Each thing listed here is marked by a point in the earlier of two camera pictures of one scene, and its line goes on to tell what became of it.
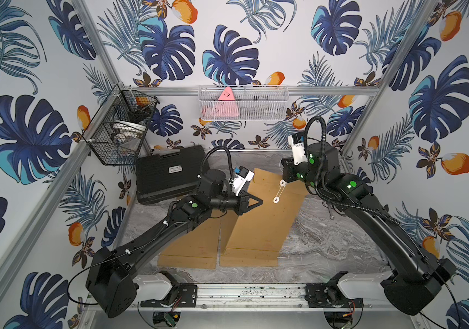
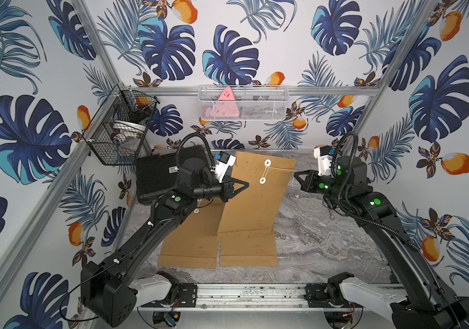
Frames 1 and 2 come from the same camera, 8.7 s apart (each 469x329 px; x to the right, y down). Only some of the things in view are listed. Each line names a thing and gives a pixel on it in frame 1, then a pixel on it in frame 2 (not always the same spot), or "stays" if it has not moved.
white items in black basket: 127,133 stays
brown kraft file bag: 197,249 stays
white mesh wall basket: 261,103 stays
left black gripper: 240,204 to 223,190
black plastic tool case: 169,174 stays
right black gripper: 289,167 to 306,184
